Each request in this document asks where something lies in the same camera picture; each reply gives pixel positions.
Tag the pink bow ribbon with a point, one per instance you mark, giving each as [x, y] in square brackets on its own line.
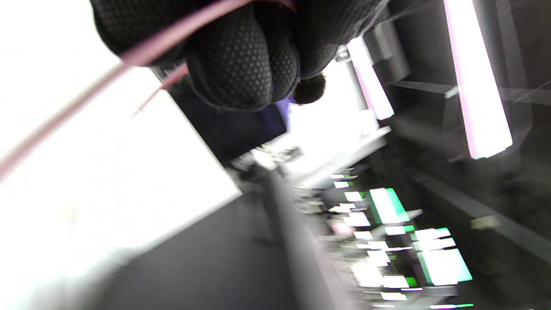
[64, 118]

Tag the person's left hand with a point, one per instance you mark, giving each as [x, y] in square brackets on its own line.
[236, 56]

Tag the ceiling light strip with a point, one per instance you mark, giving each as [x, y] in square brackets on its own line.
[478, 86]
[370, 82]

